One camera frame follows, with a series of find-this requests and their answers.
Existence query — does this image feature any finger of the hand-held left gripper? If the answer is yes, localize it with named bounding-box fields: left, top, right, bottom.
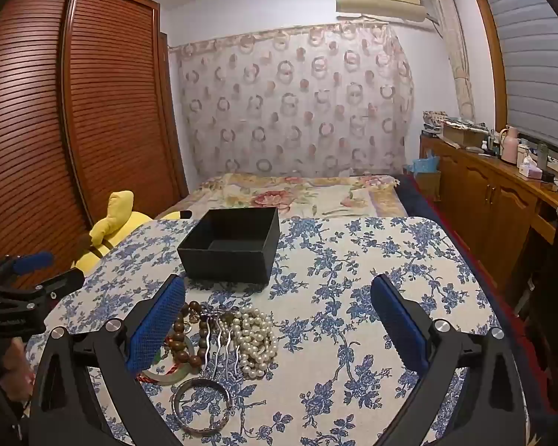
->
left=0, top=268, right=85, bottom=310
left=0, top=251, right=55, bottom=284

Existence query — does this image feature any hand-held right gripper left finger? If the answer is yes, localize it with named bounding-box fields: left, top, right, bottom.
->
left=28, top=273, right=189, bottom=446

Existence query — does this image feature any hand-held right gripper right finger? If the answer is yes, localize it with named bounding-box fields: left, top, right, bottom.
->
left=369, top=274, right=531, bottom=446

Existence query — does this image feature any brown wooden bead bracelet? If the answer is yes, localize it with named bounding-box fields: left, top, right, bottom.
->
left=165, top=301, right=215, bottom=375

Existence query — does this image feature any dark small bead bracelet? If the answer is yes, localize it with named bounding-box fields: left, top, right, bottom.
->
left=198, top=309, right=238, bottom=337

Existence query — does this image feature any red braided cord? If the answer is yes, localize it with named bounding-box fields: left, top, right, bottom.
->
left=136, top=365, right=177, bottom=384

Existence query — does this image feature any pale jade bangle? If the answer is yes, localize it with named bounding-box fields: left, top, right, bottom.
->
left=142, top=346, right=200, bottom=386

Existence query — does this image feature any silver wavy hairpin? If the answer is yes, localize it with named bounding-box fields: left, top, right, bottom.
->
left=198, top=316, right=235, bottom=384

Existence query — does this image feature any patterned silver bangle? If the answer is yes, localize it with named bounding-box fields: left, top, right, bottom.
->
left=170, top=378, right=233, bottom=437

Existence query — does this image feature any white pearl necklace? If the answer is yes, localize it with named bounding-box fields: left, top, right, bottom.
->
left=230, top=306, right=280, bottom=380

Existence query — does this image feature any black storage box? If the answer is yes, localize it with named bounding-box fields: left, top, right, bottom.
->
left=177, top=207, right=280, bottom=285

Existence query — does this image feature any person's left hand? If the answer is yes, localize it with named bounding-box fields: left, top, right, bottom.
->
left=0, top=338, right=34, bottom=403

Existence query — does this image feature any blue floral tablecloth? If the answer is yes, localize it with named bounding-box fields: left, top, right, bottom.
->
left=25, top=216, right=498, bottom=446

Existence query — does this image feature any yellow plush toy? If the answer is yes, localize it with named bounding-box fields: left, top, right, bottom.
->
left=72, top=190, right=193, bottom=275

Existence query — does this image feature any brown cardboard box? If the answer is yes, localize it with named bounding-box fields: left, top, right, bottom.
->
left=411, top=169, right=442, bottom=203

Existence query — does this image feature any brown slatted wardrobe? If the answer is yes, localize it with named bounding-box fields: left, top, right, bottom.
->
left=0, top=0, right=189, bottom=289

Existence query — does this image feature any wooden sideboard cabinet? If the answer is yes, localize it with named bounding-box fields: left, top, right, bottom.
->
left=418, top=132, right=558, bottom=289

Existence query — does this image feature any blue plastic bag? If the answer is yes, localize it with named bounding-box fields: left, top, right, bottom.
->
left=407, top=149, right=440, bottom=177

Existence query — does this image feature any floral bed blanket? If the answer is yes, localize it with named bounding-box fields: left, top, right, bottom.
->
left=155, top=172, right=407, bottom=219

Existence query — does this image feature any flat cardboard box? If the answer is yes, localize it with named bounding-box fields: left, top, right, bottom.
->
left=442, top=123, right=489, bottom=148

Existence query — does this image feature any pink tissue box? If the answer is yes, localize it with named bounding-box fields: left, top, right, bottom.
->
left=521, top=155, right=545, bottom=181

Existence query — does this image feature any pink thermos jug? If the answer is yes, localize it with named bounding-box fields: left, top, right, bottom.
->
left=500, top=125, right=522, bottom=165

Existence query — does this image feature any patterned fabric stack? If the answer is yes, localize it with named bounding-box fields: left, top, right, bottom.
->
left=422, top=110, right=487, bottom=133

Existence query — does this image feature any circle patterned sheer curtain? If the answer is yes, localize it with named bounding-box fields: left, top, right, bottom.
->
left=167, top=23, right=417, bottom=180

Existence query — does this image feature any tied beige curtain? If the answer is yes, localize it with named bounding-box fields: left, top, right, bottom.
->
left=434, top=0, right=475, bottom=124

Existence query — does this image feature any grey window blind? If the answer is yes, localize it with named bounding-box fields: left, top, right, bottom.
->
left=474, top=0, right=558, bottom=149

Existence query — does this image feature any wooden window frame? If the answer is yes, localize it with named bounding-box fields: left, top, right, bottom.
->
left=465, top=0, right=510, bottom=135

